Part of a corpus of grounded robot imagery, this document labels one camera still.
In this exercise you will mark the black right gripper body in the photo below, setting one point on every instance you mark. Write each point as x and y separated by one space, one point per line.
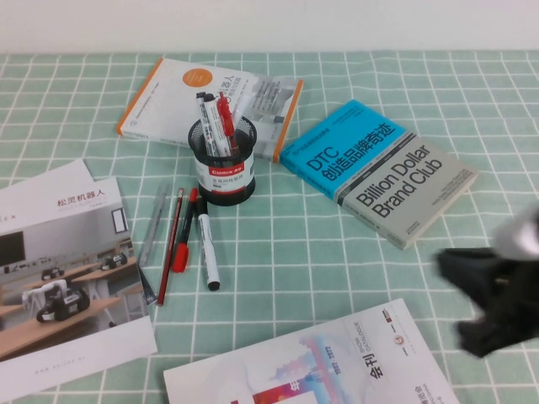
518 299

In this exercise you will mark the blue grey brand book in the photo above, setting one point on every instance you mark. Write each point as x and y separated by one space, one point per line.
379 177

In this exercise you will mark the white show catalogue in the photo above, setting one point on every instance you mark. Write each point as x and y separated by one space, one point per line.
337 357

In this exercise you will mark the translucent white pen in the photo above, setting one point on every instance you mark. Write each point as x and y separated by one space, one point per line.
238 120

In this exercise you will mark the white marker with black cap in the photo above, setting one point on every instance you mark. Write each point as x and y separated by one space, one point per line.
208 252
206 118

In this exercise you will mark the white paper leaflet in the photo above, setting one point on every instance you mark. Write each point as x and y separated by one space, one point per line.
63 177

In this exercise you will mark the red pencil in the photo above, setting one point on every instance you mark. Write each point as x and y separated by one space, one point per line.
170 248

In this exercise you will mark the red retractable pen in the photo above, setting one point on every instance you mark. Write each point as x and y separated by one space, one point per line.
225 118

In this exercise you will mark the green checked tablecloth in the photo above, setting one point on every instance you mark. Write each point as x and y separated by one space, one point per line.
316 261

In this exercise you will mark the black mesh pen holder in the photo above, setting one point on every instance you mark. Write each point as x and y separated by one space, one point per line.
227 179

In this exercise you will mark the white orange robotics book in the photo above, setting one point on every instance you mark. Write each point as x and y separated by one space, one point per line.
168 97

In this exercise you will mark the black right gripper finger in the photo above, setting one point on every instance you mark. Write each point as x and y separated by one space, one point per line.
484 338
463 265

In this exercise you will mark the black marker with red cap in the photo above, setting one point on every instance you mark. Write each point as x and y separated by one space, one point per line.
182 256

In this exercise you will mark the robot photo brochure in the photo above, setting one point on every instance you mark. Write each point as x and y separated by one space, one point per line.
63 273

